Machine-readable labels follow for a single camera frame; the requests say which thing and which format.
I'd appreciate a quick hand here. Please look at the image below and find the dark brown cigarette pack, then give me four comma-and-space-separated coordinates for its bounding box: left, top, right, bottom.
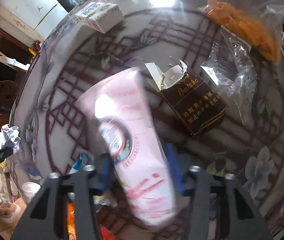
145, 59, 228, 136

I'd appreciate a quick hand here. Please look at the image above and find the bag of orange snacks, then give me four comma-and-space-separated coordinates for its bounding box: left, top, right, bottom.
204, 0, 284, 62

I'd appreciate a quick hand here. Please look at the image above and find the white paper cup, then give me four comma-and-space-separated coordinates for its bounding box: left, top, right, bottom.
22, 182, 41, 204

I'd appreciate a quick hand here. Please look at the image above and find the pink paper cup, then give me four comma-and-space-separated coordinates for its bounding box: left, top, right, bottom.
77, 67, 177, 226

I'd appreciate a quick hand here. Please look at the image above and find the blue yellow snack wrapper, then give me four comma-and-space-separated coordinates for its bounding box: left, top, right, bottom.
69, 153, 93, 174

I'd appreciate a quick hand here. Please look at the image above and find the white refrigerator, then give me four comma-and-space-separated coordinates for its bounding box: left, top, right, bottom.
0, 0, 68, 46

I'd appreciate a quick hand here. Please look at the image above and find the clear crumpled plastic wrapper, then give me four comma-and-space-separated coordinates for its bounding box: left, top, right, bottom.
200, 26, 257, 126

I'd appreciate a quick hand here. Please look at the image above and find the white paper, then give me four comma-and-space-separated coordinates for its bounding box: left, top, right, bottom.
0, 124, 21, 154

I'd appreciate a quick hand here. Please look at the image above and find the white milk carton box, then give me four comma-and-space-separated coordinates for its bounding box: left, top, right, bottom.
75, 2, 124, 34

